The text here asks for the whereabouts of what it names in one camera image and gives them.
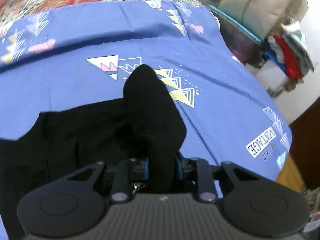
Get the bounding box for black pants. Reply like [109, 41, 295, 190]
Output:
[1, 64, 187, 239]

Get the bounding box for blue patterned bed sheet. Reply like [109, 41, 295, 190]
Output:
[1, 1, 296, 239]

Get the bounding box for pile of colourful clothes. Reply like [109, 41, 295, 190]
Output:
[263, 19, 315, 98]

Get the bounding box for beige fabric storage bag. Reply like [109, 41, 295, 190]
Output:
[218, 0, 308, 40]

